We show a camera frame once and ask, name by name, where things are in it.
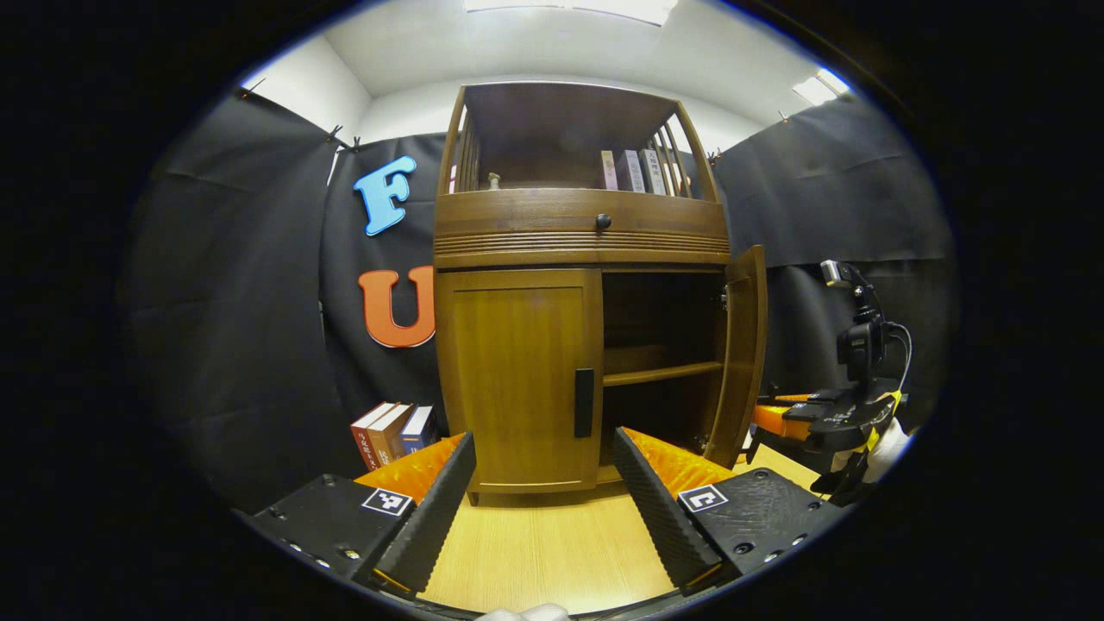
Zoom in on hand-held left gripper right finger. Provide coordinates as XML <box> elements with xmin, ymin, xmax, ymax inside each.
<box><xmin>612</xmin><ymin>426</ymin><xmax>850</xmax><ymax>596</ymax></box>

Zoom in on blue book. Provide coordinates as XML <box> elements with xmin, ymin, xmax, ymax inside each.
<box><xmin>401</xmin><ymin>405</ymin><xmax>436</xmax><ymax>455</ymax></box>

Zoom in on wooden cabinet drawer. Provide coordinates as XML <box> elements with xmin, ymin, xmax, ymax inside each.
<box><xmin>433</xmin><ymin>190</ymin><xmax>732</xmax><ymax>268</ymax></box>

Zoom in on brown book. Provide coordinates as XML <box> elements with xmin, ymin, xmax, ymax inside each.
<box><xmin>367</xmin><ymin>404</ymin><xmax>415</xmax><ymax>465</ymax></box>

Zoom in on black door handle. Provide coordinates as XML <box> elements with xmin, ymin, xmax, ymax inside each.
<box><xmin>574</xmin><ymin>368</ymin><xmax>596</xmax><ymax>439</ymax></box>

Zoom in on red book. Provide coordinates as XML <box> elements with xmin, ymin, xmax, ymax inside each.
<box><xmin>350</xmin><ymin>402</ymin><xmax>398</xmax><ymax>471</ymax></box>

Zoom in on wooden double-door shoe cabinet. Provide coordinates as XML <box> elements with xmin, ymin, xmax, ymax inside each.
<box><xmin>431</xmin><ymin>82</ymin><xmax>768</xmax><ymax>505</ymax></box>

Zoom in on wooden shoe cabinet door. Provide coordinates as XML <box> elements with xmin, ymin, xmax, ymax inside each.
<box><xmin>703</xmin><ymin>244</ymin><xmax>768</xmax><ymax>471</ymax></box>
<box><xmin>436</xmin><ymin>267</ymin><xmax>605</xmax><ymax>494</ymax></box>

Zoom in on ceiling light panel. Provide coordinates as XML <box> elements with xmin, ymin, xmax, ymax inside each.
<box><xmin>792</xmin><ymin>67</ymin><xmax>853</xmax><ymax>106</ymax></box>

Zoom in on purple book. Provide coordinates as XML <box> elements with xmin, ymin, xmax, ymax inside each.
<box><xmin>601</xmin><ymin>150</ymin><xmax>646</xmax><ymax>194</ymax></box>

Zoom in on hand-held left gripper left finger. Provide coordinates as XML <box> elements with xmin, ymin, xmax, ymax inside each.
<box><xmin>246</xmin><ymin>431</ymin><xmax>477</xmax><ymax>598</ymax></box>

